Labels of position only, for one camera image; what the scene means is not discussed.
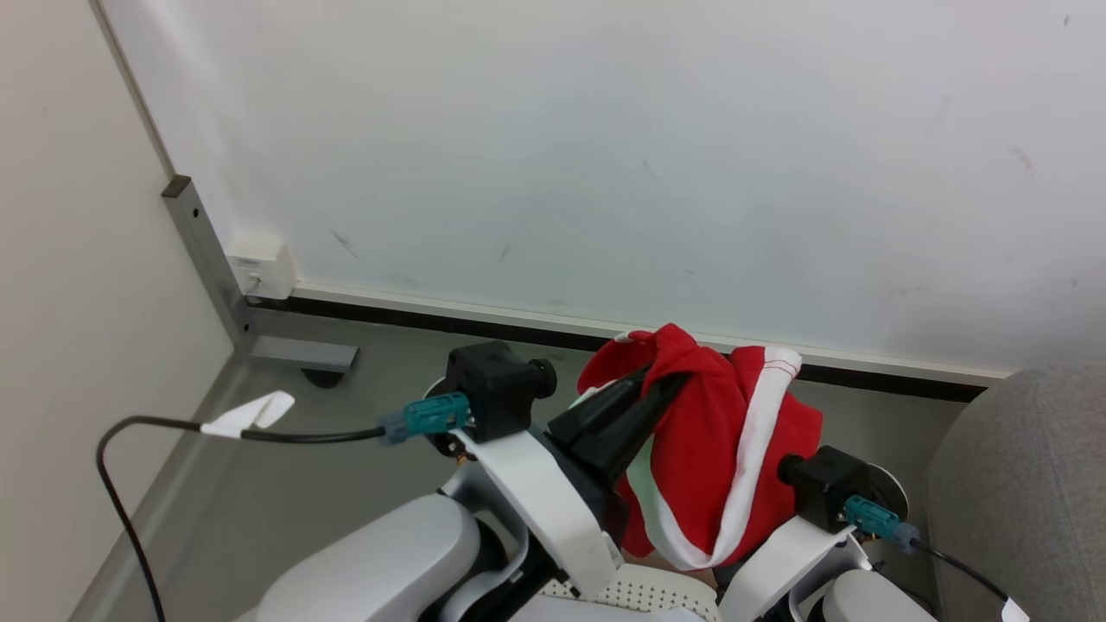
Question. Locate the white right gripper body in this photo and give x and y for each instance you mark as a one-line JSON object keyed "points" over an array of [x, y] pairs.
{"points": [[778, 570]]}

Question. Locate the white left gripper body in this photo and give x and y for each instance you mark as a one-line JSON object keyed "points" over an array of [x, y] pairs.
{"points": [[540, 501]]}

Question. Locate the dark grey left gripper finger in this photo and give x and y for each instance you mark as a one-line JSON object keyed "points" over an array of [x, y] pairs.
{"points": [[596, 410], [644, 423]]}

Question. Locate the red garment with white trim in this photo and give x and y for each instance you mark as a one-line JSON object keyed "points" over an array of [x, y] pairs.
{"points": [[717, 449]]}

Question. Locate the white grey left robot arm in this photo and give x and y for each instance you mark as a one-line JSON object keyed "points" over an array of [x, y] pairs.
{"points": [[380, 561]]}

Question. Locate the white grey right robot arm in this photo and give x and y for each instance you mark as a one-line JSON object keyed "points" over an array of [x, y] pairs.
{"points": [[873, 600]]}

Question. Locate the grey fabric sofa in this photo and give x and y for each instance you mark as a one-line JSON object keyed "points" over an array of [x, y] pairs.
{"points": [[1028, 484]]}

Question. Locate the white laundry basket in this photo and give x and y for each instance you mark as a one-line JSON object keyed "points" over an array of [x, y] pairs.
{"points": [[639, 593]]}

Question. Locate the black and white baseboard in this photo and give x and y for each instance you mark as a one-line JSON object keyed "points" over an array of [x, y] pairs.
{"points": [[484, 321]]}

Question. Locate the black caster wheel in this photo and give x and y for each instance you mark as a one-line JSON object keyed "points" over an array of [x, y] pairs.
{"points": [[321, 378]]}

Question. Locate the grey metal partition foot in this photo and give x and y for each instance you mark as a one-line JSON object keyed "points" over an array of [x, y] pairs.
{"points": [[207, 259]]}

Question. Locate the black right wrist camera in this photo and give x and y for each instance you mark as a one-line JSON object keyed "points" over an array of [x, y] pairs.
{"points": [[825, 488]]}

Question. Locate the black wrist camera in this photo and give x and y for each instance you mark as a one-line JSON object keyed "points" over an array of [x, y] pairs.
{"points": [[825, 488], [492, 389]]}

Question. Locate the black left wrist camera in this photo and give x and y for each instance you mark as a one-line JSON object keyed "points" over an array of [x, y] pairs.
{"points": [[492, 389]]}

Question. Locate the white wall socket box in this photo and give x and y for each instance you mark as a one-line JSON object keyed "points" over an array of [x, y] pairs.
{"points": [[259, 263]]}

